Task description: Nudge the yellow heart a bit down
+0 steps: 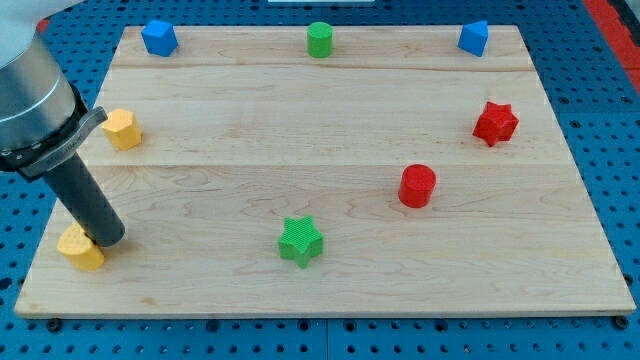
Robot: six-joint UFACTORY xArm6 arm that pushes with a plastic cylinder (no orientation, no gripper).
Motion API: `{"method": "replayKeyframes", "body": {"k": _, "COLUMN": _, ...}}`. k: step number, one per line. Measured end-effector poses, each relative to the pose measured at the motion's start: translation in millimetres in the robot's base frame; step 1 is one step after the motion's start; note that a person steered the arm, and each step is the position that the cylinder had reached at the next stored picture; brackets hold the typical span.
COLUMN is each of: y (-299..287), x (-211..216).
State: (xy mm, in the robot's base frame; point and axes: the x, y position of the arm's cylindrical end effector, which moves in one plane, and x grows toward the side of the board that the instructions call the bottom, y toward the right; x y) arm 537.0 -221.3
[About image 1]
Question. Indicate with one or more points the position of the red star block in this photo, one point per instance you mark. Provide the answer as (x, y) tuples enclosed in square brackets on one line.
[(497, 123)]

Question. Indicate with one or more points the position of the red cylinder block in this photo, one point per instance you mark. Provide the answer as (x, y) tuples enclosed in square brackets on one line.
[(417, 185)]

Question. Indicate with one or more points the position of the blue cube block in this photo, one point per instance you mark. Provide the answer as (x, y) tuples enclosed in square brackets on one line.
[(159, 38)]

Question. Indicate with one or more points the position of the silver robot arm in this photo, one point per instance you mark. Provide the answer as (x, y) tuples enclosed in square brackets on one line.
[(43, 118)]

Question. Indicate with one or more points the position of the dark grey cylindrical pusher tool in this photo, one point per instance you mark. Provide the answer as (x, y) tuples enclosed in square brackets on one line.
[(78, 191)]

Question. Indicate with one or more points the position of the blue triangular block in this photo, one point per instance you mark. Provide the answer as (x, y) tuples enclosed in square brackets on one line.
[(474, 37)]

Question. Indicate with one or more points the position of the green cylinder block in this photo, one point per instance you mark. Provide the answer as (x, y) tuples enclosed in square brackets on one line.
[(319, 39)]

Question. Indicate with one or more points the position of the green star block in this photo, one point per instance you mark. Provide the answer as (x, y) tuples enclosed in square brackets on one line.
[(300, 241)]

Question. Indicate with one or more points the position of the wooden board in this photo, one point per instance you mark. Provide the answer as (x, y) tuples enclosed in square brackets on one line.
[(242, 129)]

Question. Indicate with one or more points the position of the yellow hexagon block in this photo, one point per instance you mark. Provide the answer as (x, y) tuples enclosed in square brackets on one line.
[(122, 129)]

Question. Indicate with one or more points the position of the yellow heart block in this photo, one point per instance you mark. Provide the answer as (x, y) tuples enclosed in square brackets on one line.
[(75, 245)]

